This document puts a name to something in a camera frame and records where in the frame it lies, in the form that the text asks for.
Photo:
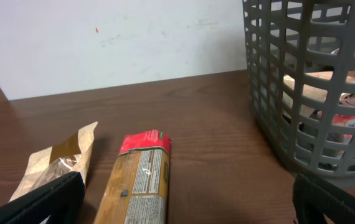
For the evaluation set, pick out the beige paper bag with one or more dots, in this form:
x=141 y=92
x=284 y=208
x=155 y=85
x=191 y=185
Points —
x=309 y=91

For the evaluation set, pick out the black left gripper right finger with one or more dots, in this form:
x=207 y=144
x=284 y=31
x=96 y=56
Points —
x=316 y=200

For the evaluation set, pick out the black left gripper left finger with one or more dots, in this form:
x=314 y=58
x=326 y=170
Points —
x=58 y=201

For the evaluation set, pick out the white brown snack pouch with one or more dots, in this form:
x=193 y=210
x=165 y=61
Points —
x=72 y=155

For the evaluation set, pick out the grey plastic lattice basket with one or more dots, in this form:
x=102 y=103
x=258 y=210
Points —
x=301 y=62

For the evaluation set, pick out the Kleenex tissue multipack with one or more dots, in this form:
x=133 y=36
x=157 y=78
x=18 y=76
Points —
x=344 y=121

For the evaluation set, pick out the long orange biscuit pack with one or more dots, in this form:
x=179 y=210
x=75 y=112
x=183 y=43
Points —
x=137 y=190

